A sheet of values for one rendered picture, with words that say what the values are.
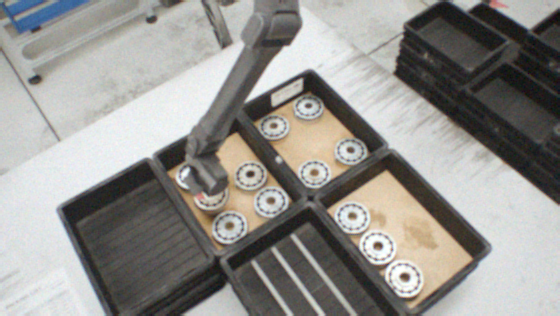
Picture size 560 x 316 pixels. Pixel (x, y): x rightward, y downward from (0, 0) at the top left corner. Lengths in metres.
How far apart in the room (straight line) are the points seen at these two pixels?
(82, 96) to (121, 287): 1.83
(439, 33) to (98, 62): 2.03
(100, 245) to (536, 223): 1.35
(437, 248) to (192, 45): 2.19
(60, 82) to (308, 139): 2.00
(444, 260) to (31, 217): 1.32
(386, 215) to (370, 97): 0.58
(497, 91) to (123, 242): 1.79
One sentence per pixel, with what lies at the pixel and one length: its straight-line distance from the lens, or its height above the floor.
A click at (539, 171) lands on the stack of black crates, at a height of 0.36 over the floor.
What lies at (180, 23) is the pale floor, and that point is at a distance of 3.30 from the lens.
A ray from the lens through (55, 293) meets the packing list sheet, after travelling 1.62.
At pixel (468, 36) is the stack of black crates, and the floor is 0.49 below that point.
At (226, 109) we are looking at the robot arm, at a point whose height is 1.28.
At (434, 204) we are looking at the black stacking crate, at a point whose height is 0.89.
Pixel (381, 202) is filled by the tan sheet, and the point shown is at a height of 0.83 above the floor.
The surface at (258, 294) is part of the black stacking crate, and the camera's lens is 1.31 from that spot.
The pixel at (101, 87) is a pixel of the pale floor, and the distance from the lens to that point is 3.04.
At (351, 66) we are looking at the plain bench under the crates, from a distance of 1.93.
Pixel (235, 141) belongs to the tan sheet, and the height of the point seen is 0.83.
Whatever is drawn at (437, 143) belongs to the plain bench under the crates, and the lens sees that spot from 1.75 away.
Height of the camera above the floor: 2.07
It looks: 57 degrees down
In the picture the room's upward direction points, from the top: 3 degrees counter-clockwise
